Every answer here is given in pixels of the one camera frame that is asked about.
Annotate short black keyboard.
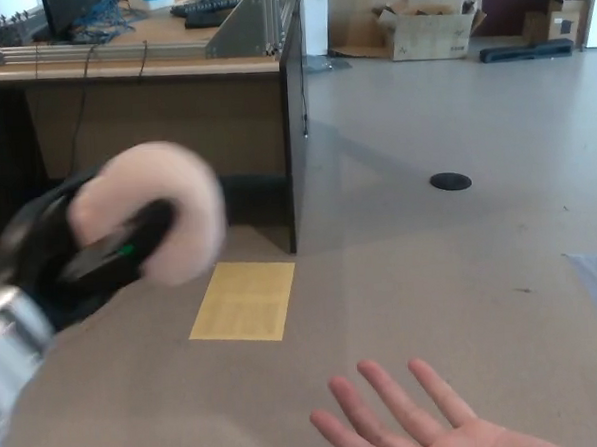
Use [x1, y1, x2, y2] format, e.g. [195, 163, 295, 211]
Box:
[183, 9, 234, 29]

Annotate flat cardboard piece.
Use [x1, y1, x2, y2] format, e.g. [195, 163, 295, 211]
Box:
[326, 10, 396, 63]

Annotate aluminium extrusion frame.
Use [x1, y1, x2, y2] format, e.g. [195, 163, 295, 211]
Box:
[0, 0, 307, 70]

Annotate thin black desk-side cable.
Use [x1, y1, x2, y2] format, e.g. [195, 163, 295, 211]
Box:
[286, 0, 311, 140]

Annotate pink plush dumpling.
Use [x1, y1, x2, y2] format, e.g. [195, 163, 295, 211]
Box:
[66, 138, 232, 292]

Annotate large open cardboard box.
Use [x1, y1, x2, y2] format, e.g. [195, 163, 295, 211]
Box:
[371, 0, 490, 64]

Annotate small printed cardboard box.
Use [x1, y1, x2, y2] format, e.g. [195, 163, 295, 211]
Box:
[546, 0, 594, 51]

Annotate yellow paper sheet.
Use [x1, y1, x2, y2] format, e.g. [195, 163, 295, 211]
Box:
[184, 258, 301, 346]

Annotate long black keyboard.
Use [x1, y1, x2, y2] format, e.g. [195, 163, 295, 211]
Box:
[169, 0, 244, 19]

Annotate person's right hand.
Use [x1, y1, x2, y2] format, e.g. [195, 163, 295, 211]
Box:
[306, 348, 567, 447]

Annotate black monitor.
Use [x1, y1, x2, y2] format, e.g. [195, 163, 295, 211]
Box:
[40, 0, 114, 38]

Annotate long black hanging cable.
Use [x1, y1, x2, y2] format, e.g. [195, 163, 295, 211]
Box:
[63, 43, 107, 169]

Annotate blue cable bundle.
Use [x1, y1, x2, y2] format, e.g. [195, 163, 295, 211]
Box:
[68, 0, 138, 45]

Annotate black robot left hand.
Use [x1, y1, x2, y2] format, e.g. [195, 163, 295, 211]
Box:
[0, 159, 185, 336]

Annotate row of dark metal brackets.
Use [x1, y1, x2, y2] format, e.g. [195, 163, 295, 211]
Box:
[0, 14, 38, 45]

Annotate small plain brown box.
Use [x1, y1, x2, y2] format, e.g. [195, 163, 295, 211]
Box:
[521, 9, 553, 45]

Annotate black round floor cover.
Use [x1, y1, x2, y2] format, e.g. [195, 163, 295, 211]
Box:
[428, 170, 473, 193]

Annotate wooden desk with dark sides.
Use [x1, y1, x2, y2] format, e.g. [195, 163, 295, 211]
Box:
[0, 0, 317, 270]

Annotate clear plastic bag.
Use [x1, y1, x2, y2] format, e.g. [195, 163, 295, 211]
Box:
[304, 52, 355, 75]

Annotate short black hanging cable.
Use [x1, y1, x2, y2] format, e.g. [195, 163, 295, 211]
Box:
[136, 39, 151, 78]

